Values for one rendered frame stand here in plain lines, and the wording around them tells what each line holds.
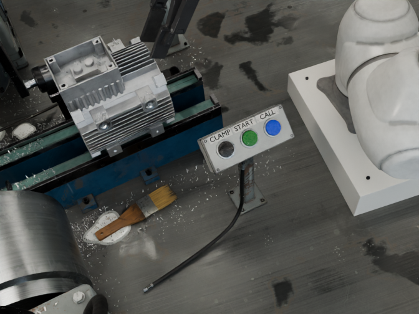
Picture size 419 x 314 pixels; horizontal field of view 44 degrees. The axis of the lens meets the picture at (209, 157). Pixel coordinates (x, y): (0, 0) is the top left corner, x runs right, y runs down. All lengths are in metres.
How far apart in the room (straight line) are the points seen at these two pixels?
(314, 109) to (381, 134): 0.33
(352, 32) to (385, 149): 0.26
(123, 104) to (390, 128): 0.51
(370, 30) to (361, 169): 0.30
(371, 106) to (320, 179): 0.31
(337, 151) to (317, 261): 0.25
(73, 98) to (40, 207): 0.24
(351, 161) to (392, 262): 0.23
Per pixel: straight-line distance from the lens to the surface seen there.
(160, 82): 1.05
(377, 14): 1.07
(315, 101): 1.27
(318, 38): 1.53
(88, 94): 1.03
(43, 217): 0.90
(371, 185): 1.14
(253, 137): 0.96
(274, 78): 1.42
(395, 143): 0.95
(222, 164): 0.96
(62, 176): 1.17
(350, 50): 1.09
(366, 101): 1.00
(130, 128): 1.08
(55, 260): 0.86
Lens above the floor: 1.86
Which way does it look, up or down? 57 degrees down
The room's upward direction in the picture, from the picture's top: 9 degrees counter-clockwise
